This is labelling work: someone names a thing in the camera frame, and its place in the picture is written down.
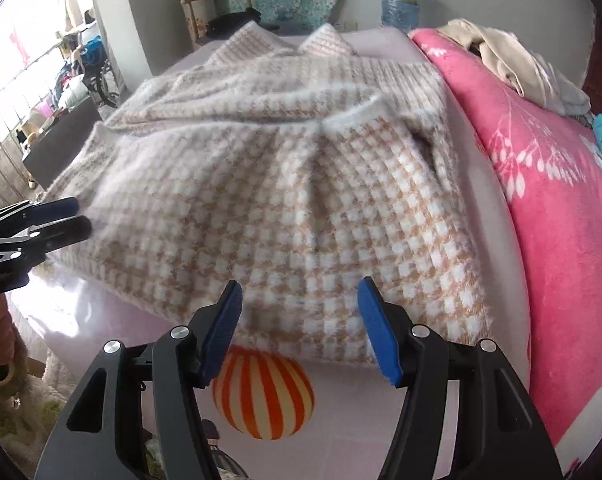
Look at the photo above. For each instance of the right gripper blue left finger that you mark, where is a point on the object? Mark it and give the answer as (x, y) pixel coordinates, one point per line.
(217, 325)

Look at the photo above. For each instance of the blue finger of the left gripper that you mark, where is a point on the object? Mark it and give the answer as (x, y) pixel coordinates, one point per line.
(55, 235)
(51, 209)

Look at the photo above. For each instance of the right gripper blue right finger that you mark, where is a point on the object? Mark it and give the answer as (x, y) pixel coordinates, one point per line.
(372, 308)

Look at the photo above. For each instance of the beige houndstooth knit coat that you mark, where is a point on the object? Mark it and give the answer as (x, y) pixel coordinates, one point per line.
(295, 171)

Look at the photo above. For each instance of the black clothing on chair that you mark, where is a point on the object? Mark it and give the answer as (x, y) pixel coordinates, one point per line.
(227, 24)

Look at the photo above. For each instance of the dark grey cabinet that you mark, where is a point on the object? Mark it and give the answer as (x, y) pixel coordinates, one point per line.
(52, 152)

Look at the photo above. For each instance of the pale pink printed bedsheet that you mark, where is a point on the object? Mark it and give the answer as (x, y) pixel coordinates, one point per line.
(337, 417)

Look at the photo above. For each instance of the bicycle with blue bag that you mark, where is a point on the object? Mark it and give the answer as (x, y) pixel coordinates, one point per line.
(86, 63)

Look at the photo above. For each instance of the pink fleece floral blanket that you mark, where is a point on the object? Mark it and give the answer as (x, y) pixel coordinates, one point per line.
(551, 174)

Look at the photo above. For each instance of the wooden chair with dark seat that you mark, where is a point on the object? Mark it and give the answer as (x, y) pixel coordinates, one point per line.
(198, 15)

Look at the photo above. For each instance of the beige jacket on bed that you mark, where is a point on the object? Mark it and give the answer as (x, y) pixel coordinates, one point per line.
(523, 70)

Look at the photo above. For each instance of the blue water dispenser bottle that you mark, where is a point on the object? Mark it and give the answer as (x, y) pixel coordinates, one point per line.
(400, 14)

